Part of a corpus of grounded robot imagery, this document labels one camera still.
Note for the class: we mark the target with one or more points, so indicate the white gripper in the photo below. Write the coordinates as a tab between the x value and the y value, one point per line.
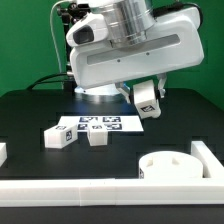
172	43

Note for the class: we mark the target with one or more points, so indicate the white round stool seat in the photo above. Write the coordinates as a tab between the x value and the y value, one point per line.
169	165

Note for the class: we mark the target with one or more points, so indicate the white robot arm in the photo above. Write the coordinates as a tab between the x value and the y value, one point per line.
122	40

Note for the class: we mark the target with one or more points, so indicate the white sheet with markers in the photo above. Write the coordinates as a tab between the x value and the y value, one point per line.
112	123

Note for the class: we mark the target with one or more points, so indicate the white block at left edge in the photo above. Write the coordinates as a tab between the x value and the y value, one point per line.
3	153

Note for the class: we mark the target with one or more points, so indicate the white obstacle wall frame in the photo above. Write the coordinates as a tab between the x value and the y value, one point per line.
209	189

